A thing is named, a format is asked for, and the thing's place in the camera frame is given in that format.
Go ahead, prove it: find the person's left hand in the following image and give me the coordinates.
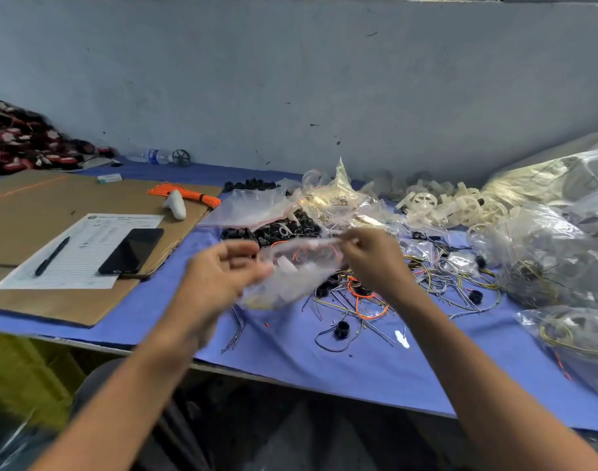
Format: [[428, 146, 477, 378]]
[[166, 238, 277, 351]]

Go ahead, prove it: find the person's right hand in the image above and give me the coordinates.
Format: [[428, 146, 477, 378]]
[[338, 226, 420, 307]]

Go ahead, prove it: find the orange wire loop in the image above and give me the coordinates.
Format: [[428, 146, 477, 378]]
[[344, 274, 392, 324]]

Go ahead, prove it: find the grey wire bundle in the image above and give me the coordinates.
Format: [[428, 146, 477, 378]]
[[219, 302, 250, 356]]

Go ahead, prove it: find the pile of grey white wires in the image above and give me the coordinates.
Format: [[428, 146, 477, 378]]
[[405, 243, 508, 322]]

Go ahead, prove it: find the clear zip plastic bag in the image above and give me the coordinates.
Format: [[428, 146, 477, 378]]
[[236, 236, 348, 314]]

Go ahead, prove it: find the heap of plastic bags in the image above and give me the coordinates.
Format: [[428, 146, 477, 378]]
[[297, 158, 390, 234]]

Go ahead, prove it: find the pile of black plastic rings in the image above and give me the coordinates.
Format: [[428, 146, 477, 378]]
[[218, 176, 351, 302]]

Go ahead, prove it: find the pile of white plastic wheels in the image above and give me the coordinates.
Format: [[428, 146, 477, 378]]
[[360, 170, 518, 234]]

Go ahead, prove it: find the stack of plastic bags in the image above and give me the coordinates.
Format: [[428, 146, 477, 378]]
[[199, 185, 307, 230]]

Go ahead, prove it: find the pile of large plastic bags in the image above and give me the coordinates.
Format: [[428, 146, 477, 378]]
[[468, 131, 598, 400]]

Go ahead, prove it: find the person's left forearm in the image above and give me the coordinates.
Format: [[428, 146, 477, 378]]
[[28, 323, 208, 471]]

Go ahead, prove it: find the person's right forearm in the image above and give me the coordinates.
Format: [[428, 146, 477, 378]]
[[390, 284, 598, 471]]

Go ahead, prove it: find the black smartphone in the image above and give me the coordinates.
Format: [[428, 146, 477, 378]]
[[95, 226, 167, 279]]

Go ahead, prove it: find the white handheld device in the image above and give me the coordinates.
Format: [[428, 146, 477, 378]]
[[164, 189, 189, 222]]

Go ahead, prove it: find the orange tie bundle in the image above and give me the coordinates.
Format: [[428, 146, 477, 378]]
[[148, 183, 224, 211]]

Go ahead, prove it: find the white paper sheet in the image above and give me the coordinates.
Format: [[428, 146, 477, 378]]
[[0, 211, 165, 292]]

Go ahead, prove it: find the clear plastic water bottle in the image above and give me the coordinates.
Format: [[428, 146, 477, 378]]
[[126, 148, 173, 167]]

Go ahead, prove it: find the black pen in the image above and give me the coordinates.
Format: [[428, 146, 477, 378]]
[[32, 234, 73, 279]]

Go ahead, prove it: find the brown cardboard sheet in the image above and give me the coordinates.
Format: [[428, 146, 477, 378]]
[[0, 169, 224, 328]]

